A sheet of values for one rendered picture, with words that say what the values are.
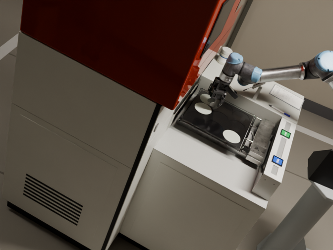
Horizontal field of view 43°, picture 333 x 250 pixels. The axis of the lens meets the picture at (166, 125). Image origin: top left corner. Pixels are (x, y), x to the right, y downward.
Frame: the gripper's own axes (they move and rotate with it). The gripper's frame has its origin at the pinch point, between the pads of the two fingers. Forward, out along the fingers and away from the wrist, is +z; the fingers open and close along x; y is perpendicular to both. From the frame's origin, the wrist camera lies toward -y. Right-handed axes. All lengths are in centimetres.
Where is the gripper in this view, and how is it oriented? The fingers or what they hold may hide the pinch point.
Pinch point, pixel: (214, 107)
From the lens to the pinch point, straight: 241.6
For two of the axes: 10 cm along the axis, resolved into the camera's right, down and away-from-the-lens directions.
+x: 1.8, 6.8, -7.1
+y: -9.4, -1.0, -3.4
